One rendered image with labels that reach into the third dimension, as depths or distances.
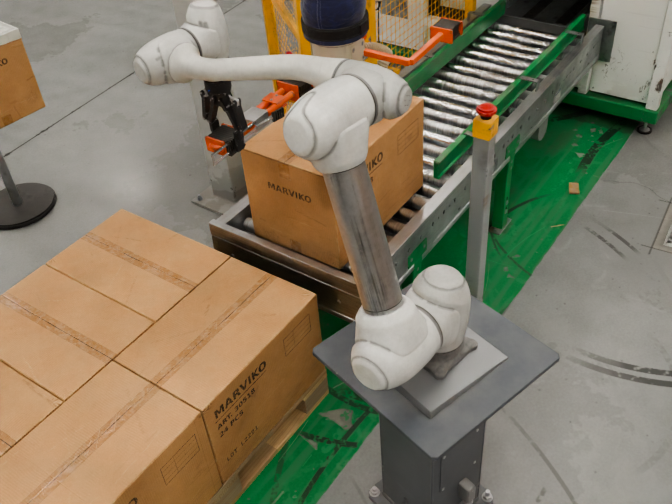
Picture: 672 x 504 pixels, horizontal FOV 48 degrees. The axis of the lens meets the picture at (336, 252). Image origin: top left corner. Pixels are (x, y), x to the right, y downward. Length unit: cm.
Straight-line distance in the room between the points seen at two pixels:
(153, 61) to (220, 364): 101
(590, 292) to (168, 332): 186
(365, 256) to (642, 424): 162
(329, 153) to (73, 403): 129
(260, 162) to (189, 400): 85
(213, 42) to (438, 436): 117
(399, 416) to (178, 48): 109
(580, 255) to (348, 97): 224
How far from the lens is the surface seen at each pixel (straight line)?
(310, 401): 294
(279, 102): 240
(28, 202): 443
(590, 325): 337
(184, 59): 197
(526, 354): 219
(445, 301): 193
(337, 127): 159
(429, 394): 204
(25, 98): 392
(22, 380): 267
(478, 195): 283
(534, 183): 411
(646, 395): 317
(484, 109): 265
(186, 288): 277
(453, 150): 318
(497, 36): 436
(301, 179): 257
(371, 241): 172
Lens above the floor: 237
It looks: 40 degrees down
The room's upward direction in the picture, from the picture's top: 5 degrees counter-clockwise
